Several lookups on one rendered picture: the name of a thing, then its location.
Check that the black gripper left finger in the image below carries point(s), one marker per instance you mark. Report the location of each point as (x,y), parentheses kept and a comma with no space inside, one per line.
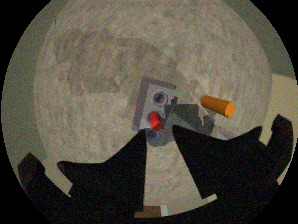
(123,174)

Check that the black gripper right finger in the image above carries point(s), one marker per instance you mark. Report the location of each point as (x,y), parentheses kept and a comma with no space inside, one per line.
(209,159)

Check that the orange cylinder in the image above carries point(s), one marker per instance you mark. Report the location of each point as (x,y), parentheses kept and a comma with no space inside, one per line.
(225,108)

